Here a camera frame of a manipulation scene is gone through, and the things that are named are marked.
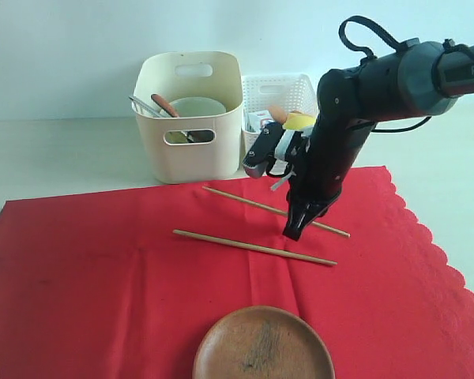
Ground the white woven plastic basket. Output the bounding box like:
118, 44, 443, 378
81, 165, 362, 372
242, 73, 318, 152

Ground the upper wooden chopstick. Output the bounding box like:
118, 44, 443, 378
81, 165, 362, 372
202, 186, 351, 238

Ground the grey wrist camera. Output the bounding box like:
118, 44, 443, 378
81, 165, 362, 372
243, 122, 302, 178

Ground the steel table knife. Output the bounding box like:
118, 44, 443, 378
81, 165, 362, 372
129, 95, 162, 118

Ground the white ceramic bowl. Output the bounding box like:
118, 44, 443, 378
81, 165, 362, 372
167, 96, 227, 144

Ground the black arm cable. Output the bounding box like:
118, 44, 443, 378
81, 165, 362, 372
266, 15, 474, 186

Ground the red table cloth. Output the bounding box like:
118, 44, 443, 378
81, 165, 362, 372
0, 167, 474, 378

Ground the yellow lemon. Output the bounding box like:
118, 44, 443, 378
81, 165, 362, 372
283, 113, 316, 130

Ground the white blue milk carton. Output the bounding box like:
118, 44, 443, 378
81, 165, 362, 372
246, 110, 274, 133

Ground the lower wooden chopstick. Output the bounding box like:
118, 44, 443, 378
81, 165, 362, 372
172, 229, 337, 266

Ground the wooden chopstick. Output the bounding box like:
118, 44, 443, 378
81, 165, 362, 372
202, 186, 351, 238
172, 229, 337, 266

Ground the brown wooden spoon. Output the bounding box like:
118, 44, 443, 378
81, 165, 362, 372
151, 93, 180, 118

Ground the stainless steel cup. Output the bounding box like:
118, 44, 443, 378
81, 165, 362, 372
186, 129, 214, 143

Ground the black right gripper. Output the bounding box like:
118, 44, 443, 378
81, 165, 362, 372
283, 122, 374, 241

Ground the brown wooden plate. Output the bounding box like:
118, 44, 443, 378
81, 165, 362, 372
192, 306, 336, 378

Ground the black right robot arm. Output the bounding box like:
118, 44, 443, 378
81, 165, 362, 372
283, 39, 474, 240

